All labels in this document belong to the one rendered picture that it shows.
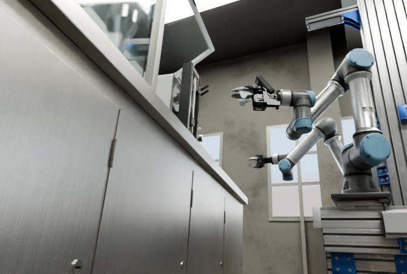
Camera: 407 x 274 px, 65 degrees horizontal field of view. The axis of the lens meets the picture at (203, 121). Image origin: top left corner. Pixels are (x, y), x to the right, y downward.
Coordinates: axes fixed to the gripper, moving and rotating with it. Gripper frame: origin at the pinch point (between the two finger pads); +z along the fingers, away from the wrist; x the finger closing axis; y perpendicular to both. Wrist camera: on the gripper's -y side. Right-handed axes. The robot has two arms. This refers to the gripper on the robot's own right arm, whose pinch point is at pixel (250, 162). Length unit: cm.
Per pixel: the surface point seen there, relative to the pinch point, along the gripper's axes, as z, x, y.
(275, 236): 60, 97, -148
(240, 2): 48, -193, -139
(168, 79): -6, -53, 88
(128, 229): -59, 3, 171
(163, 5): -52, -58, 140
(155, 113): -59, -22, 158
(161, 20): -52, -53, 142
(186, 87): -22, -44, 94
